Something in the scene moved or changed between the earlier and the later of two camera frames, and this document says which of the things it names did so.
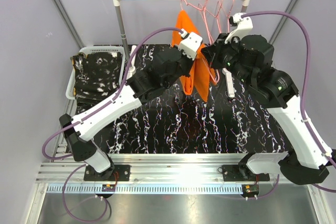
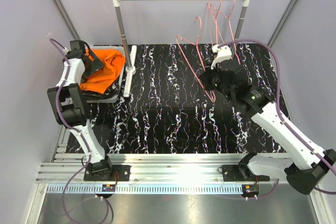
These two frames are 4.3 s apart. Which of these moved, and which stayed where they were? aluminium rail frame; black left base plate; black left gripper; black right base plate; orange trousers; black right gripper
Moved: black left gripper; black right gripper; orange trousers
Stayed: black left base plate; aluminium rail frame; black right base plate
